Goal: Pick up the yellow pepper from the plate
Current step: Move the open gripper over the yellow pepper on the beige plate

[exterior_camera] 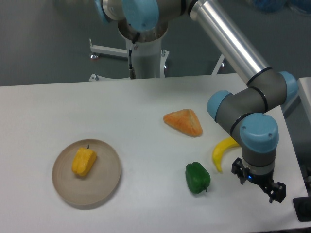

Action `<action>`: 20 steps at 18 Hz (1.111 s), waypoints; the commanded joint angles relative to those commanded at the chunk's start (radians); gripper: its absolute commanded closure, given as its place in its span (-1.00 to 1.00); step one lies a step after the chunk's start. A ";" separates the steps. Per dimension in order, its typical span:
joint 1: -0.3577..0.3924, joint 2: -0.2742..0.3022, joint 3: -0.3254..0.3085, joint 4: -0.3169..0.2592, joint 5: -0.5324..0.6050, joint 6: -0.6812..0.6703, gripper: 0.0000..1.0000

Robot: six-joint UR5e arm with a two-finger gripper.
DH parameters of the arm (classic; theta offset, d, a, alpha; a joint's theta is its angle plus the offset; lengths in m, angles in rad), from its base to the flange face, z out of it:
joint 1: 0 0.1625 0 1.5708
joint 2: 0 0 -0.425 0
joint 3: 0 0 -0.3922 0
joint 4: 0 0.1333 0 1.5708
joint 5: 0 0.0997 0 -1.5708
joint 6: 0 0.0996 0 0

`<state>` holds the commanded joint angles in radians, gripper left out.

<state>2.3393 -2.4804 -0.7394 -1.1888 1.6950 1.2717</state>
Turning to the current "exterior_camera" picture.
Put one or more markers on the yellow banana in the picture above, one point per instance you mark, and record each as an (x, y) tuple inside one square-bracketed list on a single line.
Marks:
[(220, 149)]

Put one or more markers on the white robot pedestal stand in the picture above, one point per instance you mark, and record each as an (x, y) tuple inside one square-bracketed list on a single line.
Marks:
[(179, 48)]

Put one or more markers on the orange triangular pastry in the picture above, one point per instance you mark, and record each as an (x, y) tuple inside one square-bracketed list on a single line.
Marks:
[(185, 121)]

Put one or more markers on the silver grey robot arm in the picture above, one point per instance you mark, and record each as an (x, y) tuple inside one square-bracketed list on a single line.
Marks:
[(243, 115)]

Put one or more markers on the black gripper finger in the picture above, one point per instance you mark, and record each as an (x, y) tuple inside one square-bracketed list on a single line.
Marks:
[(275, 191), (239, 170)]

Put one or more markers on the beige round plate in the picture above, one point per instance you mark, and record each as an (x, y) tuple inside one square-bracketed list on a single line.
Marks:
[(93, 189)]

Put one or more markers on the blue object top right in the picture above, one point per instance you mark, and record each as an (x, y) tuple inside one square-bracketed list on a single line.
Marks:
[(271, 6)]

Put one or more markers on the black box at edge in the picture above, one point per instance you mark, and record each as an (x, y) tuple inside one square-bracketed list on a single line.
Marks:
[(302, 206)]

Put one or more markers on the green bell pepper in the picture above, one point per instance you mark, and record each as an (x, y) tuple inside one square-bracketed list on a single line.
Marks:
[(197, 177)]

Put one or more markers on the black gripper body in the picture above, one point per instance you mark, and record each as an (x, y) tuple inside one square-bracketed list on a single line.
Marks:
[(261, 176)]

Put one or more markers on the yellow bell pepper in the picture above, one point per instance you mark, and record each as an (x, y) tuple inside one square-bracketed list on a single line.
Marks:
[(83, 161)]

